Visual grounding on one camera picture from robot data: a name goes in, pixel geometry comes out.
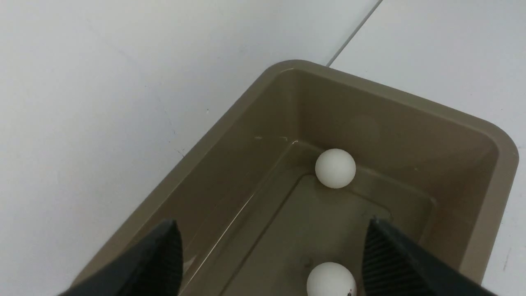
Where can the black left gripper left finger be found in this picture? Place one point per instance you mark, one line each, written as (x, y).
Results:
(152, 267)

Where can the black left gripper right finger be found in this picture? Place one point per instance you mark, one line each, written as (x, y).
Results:
(394, 265)

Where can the white ping-pong ball with logo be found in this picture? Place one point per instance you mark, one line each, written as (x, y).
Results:
(331, 279)

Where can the tan plastic storage bin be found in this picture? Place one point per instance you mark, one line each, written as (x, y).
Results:
(316, 182)

